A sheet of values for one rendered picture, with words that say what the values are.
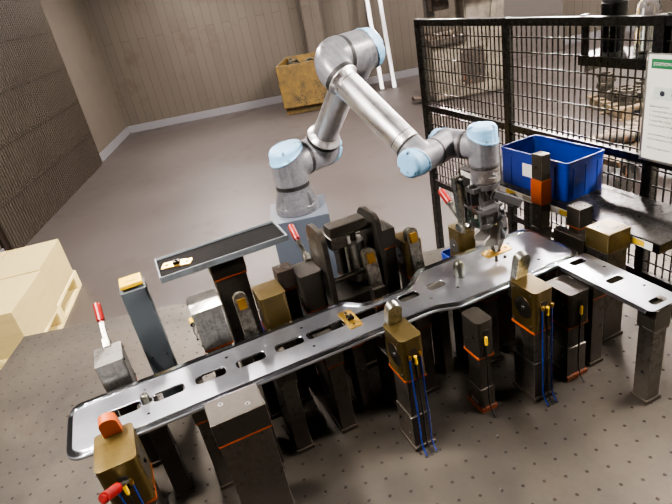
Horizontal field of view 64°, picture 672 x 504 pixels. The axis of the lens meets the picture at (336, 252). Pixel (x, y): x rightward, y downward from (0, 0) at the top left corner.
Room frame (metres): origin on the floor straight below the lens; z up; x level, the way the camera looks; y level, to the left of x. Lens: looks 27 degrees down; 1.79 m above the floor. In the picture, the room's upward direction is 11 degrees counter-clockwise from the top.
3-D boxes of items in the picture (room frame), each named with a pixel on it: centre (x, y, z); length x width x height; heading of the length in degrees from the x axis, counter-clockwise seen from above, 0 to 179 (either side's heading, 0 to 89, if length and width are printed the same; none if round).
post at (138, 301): (1.34, 0.57, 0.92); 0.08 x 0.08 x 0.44; 18
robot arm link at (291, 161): (1.77, 0.09, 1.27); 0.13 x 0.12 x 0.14; 128
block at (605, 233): (1.29, -0.74, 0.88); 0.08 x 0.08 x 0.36; 18
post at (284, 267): (1.35, 0.16, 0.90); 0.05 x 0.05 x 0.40; 18
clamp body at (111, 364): (1.16, 0.61, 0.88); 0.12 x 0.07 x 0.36; 18
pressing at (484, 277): (1.16, 0.01, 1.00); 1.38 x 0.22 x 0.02; 108
